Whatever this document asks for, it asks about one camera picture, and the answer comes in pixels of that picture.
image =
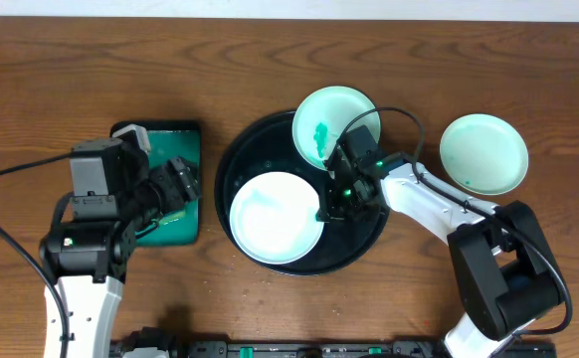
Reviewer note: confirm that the green yellow sponge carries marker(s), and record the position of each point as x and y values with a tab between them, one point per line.
171	218

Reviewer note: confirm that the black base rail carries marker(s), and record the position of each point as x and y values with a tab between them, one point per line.
153	342

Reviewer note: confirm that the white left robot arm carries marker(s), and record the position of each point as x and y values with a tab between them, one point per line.
117	199

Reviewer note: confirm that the mint green stained plate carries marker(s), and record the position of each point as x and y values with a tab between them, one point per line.
321	118

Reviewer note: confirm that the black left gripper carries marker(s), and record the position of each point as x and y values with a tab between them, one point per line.
181	179

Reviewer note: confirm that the green rectangular water tray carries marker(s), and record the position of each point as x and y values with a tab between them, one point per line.
169	139

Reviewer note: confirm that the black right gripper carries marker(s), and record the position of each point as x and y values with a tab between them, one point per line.
337	186

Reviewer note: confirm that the round black tray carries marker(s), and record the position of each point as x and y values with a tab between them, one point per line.
267	146

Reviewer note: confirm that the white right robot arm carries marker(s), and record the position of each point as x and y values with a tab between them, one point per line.
506	273

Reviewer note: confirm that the white stained plate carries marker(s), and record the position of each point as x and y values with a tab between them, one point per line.
273	220

